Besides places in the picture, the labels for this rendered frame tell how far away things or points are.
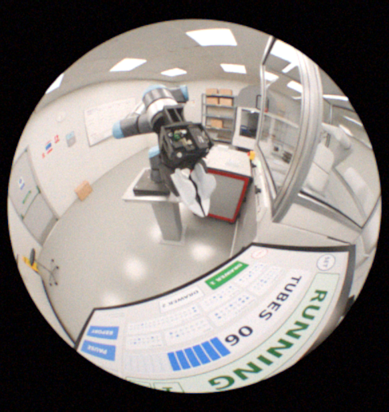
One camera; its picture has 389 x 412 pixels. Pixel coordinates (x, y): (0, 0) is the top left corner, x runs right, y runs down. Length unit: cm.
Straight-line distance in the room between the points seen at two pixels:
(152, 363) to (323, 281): 24
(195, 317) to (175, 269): 113
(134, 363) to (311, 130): 55
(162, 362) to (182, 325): 8
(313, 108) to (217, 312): 47
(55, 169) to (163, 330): 328
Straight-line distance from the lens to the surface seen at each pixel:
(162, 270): 134
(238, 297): 21
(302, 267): 23
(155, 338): 22
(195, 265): 132
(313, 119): 38
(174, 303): 26
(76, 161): 337
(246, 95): 169
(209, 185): 20
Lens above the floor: 126
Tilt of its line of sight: 46 degrees down
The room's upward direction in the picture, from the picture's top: straight up
